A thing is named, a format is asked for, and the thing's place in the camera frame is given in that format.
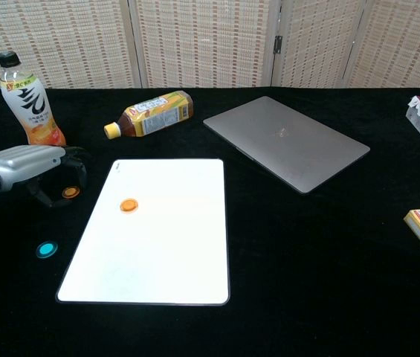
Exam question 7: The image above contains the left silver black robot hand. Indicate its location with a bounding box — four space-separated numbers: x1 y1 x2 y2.
0 144 91 209

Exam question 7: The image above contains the cyan token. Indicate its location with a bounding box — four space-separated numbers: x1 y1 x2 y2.
35 241 59 260

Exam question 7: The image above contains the white tablet board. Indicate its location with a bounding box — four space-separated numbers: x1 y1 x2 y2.
55 158 231 307

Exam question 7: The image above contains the orange drink bottle black cap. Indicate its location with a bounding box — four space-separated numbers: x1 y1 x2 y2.
0 51 67 147

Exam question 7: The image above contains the woven folding screen panel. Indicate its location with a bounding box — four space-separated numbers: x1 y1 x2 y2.
0 0 149 94
271 0 366 89
127 0 283 89
343 0 420 89

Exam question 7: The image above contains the tea bottle yellow cap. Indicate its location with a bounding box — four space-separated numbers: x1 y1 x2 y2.
103 90 195 140

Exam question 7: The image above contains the silver closed laptop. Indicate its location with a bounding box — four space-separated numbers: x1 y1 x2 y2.
202 95 371 195

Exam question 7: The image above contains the black tablecloth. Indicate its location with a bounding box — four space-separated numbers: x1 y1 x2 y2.
0 86 420 357

